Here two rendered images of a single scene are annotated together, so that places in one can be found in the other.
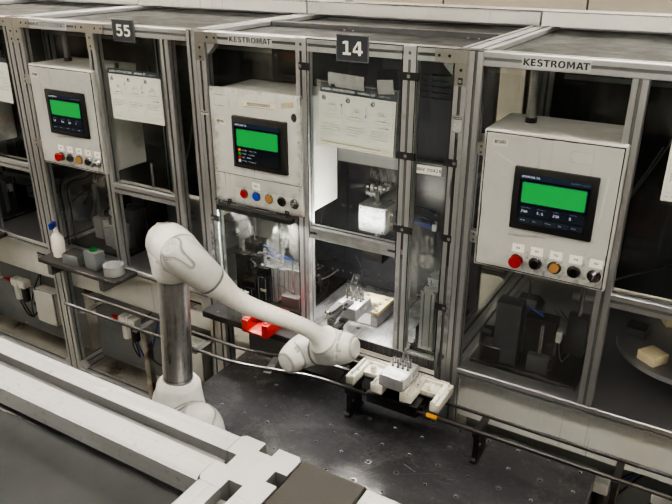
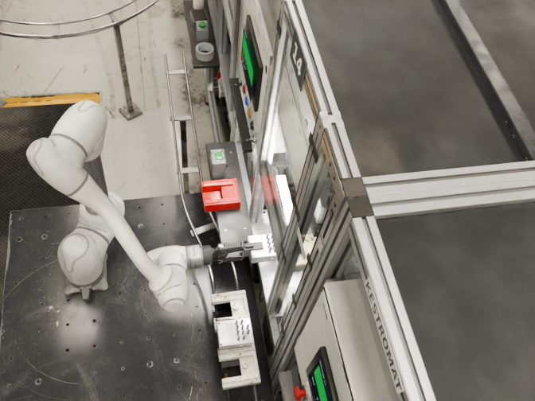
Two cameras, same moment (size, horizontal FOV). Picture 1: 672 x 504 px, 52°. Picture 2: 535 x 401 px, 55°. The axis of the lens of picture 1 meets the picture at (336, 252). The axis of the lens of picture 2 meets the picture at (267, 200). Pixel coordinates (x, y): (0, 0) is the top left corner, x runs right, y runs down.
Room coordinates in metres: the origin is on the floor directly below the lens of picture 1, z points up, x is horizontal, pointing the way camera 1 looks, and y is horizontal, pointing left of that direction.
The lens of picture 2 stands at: (1.61, -0.65, 2.85)
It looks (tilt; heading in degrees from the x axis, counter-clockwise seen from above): 57 degrees down; 40
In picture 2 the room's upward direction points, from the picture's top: 11 degrees clockwise
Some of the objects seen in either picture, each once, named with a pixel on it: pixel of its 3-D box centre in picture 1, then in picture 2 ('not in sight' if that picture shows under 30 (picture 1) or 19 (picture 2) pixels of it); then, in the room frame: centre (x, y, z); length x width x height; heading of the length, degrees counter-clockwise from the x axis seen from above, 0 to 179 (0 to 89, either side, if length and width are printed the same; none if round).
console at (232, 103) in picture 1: (273, 144); (285, 63); (2.65, 0.25, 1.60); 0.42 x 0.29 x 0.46; 59
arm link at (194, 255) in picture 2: not in sight; (194, 256); (2.13, 0.08, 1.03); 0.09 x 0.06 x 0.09; 59
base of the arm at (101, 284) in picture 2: not in sight; (85, 275); (1.80, 0.42, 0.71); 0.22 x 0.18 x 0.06; 59
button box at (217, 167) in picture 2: (239, 303); (220, 163); (2.51, 0.40, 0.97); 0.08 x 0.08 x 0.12; 59
